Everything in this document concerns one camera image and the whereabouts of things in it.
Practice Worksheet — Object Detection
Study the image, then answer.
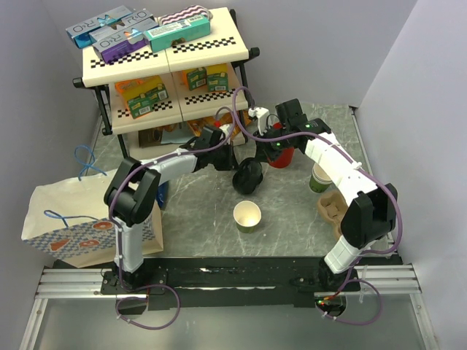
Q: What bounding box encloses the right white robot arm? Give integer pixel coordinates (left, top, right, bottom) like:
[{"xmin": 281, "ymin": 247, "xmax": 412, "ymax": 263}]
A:
[{"xmin": 248, "ymin": 99, "xmax": 401, "ymax": 291}]

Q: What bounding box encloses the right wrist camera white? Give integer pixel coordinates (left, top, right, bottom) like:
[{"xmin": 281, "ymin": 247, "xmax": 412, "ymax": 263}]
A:
[{"xmin": 248, "ymin": 107, "xmax": 270, "ymax": 136}]

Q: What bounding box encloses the red straw holder cup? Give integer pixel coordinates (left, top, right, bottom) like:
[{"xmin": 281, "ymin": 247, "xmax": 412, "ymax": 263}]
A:
[{"xmin": 269, "ymin": 147, "xmax": 295, "ymax": 168}]

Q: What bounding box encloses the brown pulp cup carrier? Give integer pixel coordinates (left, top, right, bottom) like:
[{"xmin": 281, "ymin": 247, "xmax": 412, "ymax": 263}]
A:
[{"xmin": 317, "ymin": 190, "xmax": 348, "ymax": 241}]

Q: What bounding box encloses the orange snack box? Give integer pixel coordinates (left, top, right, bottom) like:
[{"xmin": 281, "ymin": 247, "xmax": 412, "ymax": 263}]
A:
[{"xmin": 114, "ymin": 76, "xmax": 163, "ymax": 101}]

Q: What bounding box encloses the teal box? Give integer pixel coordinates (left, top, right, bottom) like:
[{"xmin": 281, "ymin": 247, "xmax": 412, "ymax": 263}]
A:
[{"xmin": 144, "ymin": 15, "xmax": 211, "ymax": 53}]

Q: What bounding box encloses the purple cable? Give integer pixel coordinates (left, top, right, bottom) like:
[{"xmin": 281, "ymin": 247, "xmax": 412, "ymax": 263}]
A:
[
  {"xmin": 109, "ymin": 106, "xmax": 245, "ymax": 331},
  {"xmin": 231, "ymin": 86, "xmax": 402, "ymax": 326}
]

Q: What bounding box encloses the green yellow snack box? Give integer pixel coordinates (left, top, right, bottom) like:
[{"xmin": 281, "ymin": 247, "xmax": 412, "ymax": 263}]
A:
[{"xmin": 206, "ymin": 63, "xmax": 228, "ymax": 93}]

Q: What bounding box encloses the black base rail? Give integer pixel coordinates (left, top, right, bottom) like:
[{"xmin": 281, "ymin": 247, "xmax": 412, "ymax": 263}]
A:
[{"xmin": 100, "ymin": 256, "xmax": 366, "ymax": 311}]

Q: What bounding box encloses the wavy striped pouch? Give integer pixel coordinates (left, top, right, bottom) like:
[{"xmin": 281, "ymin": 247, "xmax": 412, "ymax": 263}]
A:
[{"xmin": 158, "ymin": 5, "xmax": 213, "ymax": 26}]

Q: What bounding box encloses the green snack box left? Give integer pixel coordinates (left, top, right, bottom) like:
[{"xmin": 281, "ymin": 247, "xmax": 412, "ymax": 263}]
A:
[{"xmin": 126, "ymin": 84, "xmax": 169, "ymax": 119}]

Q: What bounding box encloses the cream checkered shelf rack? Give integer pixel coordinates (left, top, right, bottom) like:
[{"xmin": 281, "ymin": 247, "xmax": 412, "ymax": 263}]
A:
[{"xmin": 73, "ymin": 7, "xmax": 260, "ymax": 156}]

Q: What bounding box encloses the purple R.O box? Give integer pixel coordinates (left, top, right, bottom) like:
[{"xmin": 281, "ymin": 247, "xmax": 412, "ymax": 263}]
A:
[{"xmin": 93, "ymin": 28, "xmax": 149, "ymax": 63}]

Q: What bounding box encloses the orange snack bag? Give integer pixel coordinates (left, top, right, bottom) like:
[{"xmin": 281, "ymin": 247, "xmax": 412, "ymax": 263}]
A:
[{"xmin": 189, "ymin": 111, "xmax": 256, "ymax": 145}]

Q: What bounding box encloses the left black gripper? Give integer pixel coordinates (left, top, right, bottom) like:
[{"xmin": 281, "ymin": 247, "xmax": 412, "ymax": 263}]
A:
[{"xmin": 209, "ymin": 141, "xmax": 241, "ymax": 171}]

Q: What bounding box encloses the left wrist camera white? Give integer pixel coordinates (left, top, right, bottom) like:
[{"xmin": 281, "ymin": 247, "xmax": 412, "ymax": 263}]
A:
[{"xmin": 215, "ymin": 121, "xmax": 235, "ymax": 140}]

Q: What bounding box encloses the blue chip bag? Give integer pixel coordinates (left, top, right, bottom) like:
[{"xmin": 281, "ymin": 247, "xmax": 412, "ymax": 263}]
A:
[{"xmin": 156, "ymin": 182, "xmax": 169, "ymax": 210}]

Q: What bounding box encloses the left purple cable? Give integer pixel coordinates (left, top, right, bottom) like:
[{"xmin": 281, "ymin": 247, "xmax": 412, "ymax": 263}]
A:
[{"xmin": 109, "ymin": 106, "xmax": 245, "ymax": 331}]

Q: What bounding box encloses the blue R.O box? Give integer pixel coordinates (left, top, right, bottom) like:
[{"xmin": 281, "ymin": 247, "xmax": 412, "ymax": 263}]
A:
[{"xmin": 66, "ymin": 5, "xmax": 155, "ymax": 49}]

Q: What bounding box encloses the green snack box right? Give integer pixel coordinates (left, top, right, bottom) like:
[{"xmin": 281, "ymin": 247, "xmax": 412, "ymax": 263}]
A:
[{"xmin": 183, "ymin": 67, "xmax": 207, "ymax": 90}]

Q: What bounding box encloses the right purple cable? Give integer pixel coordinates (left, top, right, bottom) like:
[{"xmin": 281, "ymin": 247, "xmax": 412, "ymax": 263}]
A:
[{"xmin": 231, "ymin": 86, "xmax": 402, "ymax": 326}]

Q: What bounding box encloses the black coffee cup lid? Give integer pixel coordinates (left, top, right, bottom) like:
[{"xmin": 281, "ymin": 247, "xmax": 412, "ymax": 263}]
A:
[{"xmin": 232, "ymin": 157, "xmax": 263, "ymax": 195}]

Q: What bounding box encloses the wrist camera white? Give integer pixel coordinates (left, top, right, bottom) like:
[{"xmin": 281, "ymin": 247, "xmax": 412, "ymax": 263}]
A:
[
  {"xmin": 248, "ymin": 107, "xmax": 270, "ymax": 136},
  {"xmin": 215, "ymin": 121, "xmax": 235, "ymax": 140}
]

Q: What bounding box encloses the green paper coffee cup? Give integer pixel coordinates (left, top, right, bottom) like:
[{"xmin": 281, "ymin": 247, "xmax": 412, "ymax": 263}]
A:
[{"xmin": 233, "ymin": 201, "xmax": 262, "ymax": 233}]

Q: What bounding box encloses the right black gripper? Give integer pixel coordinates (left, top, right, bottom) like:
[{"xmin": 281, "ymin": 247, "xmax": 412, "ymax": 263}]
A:
[{"xmin": 254, "ymin": 124, "xmax": 290, "ymax": 164}]

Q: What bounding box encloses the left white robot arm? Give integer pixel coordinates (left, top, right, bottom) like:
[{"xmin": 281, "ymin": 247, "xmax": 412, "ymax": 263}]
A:
[{"xmin": 104, "ymin": 125, "xmax": 233, "ymax": 293}]

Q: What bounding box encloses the paper takeout bag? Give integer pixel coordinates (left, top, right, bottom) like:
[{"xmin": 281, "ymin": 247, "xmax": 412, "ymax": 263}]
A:
[{"xmin": 20, "ymin": 145, "xmax": 165, "ymax": 269}]

